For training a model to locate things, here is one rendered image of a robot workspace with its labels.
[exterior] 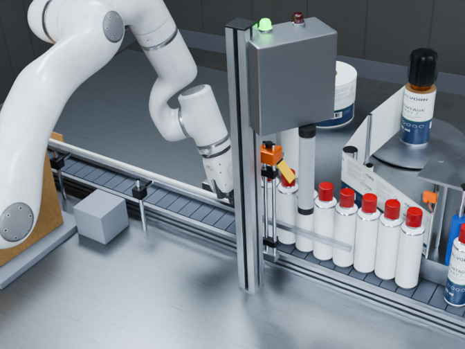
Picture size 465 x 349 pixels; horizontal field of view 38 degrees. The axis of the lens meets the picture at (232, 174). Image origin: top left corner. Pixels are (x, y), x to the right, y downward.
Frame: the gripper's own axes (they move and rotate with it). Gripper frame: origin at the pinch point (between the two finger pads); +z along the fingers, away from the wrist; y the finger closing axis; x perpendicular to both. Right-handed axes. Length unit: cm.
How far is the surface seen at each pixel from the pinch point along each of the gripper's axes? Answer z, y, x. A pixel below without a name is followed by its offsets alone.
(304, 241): 9.5, -2.6, -19.0
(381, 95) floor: 72, 247, 83
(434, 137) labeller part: 16, 64, -28
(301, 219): 3.1, -2.7, -20.3
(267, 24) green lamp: -46, -11, -34
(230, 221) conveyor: 5.4, -0.9, 3.8
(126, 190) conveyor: -5.9, -2.9, 35.2
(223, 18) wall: 7, 259, 190
